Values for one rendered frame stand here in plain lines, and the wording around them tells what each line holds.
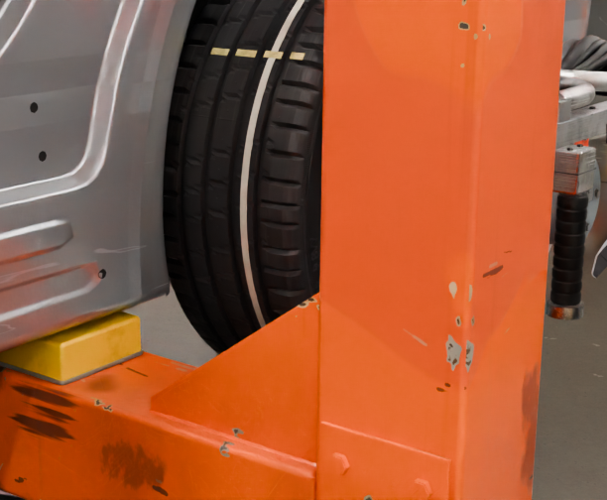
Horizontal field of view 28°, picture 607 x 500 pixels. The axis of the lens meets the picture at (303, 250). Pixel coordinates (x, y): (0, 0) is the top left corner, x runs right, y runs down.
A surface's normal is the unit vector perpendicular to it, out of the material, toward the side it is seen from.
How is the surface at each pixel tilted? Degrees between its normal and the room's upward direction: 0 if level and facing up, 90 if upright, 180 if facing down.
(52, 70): 90
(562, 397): 0
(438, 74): 90
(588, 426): 0
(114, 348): 90
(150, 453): 90
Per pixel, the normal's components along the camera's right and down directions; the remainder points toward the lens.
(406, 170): -0.59, 0.21
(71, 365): 0.81, 0.16
